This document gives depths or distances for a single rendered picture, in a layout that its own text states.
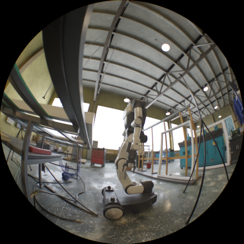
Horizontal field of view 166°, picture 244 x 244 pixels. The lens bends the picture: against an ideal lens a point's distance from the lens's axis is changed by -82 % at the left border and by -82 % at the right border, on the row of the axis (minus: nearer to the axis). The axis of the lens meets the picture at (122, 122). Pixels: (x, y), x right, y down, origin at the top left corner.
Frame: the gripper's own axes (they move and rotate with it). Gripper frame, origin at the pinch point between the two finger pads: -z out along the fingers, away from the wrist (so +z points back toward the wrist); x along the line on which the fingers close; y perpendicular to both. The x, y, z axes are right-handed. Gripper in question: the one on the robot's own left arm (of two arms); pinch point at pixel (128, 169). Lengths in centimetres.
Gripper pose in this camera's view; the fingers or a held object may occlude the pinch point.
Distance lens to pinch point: 83.4
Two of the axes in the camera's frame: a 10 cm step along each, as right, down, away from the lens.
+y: 2.3, -3.7, -9.0
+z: 2.4, -8.7, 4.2
